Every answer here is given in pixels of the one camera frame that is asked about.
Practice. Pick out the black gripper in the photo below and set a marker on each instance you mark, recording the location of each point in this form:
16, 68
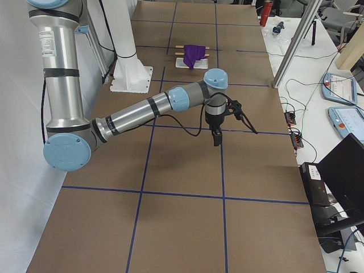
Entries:
214, 121

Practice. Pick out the purple towel with loop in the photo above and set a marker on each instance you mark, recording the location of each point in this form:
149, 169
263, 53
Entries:
193, 53

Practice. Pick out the white towel rack base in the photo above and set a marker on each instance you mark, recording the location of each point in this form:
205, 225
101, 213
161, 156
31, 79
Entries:
199, 64

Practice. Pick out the shorter wooden rack rod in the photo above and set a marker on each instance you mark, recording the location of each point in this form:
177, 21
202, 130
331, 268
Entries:
183, 53

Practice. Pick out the longer wooden rack rod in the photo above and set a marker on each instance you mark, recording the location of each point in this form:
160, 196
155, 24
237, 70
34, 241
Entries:
182, 46

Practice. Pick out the orange connector hub far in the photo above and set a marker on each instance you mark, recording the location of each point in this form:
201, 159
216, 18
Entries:
290, 118

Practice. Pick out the orange connector hub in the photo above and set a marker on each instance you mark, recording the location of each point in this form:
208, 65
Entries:
296, 138
290, 118

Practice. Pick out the orange connector hub near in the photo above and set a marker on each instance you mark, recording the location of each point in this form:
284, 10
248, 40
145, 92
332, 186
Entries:
296, 138

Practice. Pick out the black mini computer box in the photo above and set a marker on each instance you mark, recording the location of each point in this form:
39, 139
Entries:
317, 192

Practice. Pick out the dark blue handheld tool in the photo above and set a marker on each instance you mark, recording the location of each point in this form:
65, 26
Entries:
278, 28

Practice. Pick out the black monitor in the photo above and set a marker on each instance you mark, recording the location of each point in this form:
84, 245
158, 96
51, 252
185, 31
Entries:
342, 172

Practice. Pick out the red cylinder bottle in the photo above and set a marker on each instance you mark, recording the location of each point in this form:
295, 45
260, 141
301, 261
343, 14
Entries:
267, 7

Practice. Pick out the white backdrop curtain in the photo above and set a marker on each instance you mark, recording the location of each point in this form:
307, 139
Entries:
29, 186

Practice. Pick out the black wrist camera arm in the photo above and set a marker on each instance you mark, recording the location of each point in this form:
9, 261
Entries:
233, 107

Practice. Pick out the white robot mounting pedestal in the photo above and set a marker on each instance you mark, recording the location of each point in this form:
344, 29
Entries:
129, 75

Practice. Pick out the teach pendant near post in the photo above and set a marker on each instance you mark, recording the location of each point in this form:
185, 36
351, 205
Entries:
340, 89

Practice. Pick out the grey aluminium frame post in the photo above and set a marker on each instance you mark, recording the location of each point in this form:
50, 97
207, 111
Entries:
302, 28

